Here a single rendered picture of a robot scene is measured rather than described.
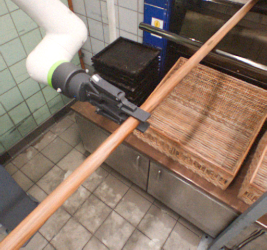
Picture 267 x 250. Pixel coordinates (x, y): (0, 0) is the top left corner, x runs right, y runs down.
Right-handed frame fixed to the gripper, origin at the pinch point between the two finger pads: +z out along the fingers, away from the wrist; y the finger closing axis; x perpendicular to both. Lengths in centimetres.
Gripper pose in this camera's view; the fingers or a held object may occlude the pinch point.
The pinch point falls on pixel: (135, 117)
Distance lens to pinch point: 55.7
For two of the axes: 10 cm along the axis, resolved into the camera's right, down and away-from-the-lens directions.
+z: 8.0, 4.5, -3.9
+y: 0.0, 6.6, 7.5
